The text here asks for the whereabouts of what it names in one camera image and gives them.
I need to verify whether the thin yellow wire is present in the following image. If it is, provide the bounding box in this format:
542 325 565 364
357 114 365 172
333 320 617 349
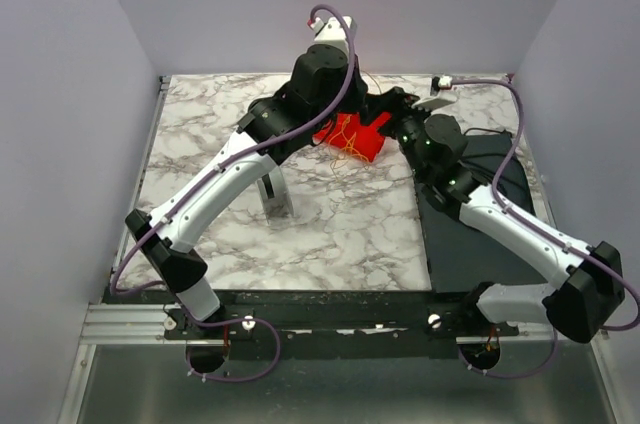
319 113 374 178

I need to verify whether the white plastic cable spool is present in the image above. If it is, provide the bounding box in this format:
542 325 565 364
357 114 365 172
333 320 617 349
256 166 294 220

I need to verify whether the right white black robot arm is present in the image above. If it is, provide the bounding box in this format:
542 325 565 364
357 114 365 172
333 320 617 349
359 87 625 343

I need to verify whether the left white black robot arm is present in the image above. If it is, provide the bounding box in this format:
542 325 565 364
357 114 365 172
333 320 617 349
125 42 367 321

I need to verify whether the red plastic bin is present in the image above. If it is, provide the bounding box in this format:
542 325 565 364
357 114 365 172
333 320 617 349
312 112 391 163

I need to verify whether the black flat box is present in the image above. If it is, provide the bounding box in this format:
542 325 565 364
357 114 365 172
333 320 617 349
414 133 547 294

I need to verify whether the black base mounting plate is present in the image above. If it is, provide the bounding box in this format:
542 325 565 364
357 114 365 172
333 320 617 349
164 290 518 360

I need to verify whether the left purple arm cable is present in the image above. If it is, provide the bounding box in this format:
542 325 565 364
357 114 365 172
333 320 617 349
109 4 357 328

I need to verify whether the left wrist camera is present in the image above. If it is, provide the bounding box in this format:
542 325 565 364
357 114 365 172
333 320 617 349
307 17 349 55

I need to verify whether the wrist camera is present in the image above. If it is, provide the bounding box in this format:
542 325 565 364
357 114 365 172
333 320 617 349
412 75 457 112
307 17 349 55

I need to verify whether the black coiled cable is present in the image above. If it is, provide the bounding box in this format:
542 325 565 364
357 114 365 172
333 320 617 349
459 128 516 185

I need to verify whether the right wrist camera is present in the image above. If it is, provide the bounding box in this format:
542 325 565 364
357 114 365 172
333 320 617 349
412 75 457 112

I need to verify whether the aluminium extrusion rail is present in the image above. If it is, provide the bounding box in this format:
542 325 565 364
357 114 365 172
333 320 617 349
81 304 552 345

